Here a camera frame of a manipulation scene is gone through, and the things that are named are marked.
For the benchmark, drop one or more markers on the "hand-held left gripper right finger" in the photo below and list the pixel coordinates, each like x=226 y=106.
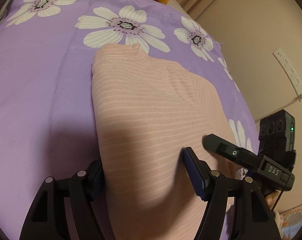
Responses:
x=193 y=175

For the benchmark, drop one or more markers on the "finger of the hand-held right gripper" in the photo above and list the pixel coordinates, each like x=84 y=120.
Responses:
x=228 y=151

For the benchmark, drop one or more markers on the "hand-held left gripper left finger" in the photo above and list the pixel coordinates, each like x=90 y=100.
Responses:
x=98 y=181

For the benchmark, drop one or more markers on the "pink long-sleeve shirt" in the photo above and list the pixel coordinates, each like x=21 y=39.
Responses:
x=146 y=110

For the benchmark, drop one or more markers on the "person's right hand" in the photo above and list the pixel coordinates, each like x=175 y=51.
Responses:
x=271 y=198

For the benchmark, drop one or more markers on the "white power strip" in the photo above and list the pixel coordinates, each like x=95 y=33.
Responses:
x=288 y=70

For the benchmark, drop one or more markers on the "purple floral blanket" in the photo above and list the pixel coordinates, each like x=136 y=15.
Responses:
x=40 y=80

